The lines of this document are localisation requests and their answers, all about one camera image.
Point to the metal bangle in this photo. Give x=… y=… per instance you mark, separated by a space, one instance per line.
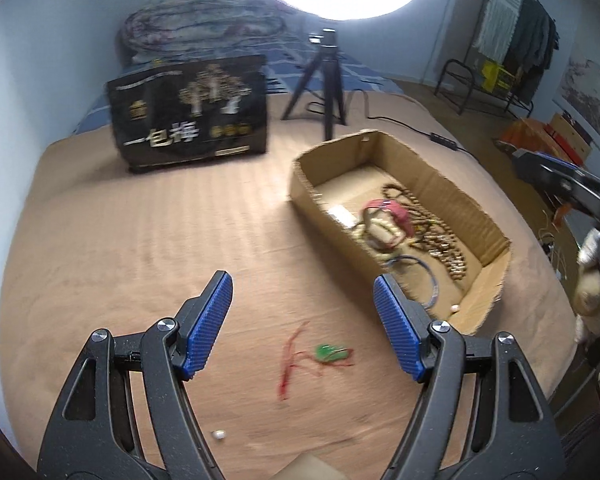
x=415 y=258

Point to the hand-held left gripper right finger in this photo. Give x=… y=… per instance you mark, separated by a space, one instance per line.
x=397 y=330

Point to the folded floral quilt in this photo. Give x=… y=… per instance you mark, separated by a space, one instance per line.
x=205 y=25

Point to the dark hanging clothes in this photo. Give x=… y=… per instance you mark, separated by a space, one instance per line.
x=535 y=40

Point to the black tripod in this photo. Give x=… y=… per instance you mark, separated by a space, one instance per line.
x=325 y=90

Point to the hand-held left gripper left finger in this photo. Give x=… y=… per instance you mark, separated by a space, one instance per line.
x=207 y=325

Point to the wall poster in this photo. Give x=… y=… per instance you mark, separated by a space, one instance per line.
x=590 y=95

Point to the beige plush toy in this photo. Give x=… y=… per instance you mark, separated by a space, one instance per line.
x=592 y=280

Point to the orange box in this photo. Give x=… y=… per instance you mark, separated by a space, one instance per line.
x=522 y=132

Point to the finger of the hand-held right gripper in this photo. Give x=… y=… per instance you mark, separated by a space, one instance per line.
x=555 y=160
x=545 y=176

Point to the grey cushion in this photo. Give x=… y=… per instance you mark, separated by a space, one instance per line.
x=305 y=466

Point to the yellow box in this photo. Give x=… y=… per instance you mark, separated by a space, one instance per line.
x=495 y=75

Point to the cardboard box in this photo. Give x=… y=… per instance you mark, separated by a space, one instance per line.
x=455 y=200

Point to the white knit garment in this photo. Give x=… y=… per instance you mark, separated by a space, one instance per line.
x=497 y=15

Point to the black snack bag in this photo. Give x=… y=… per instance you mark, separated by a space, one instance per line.
x=190 y=110

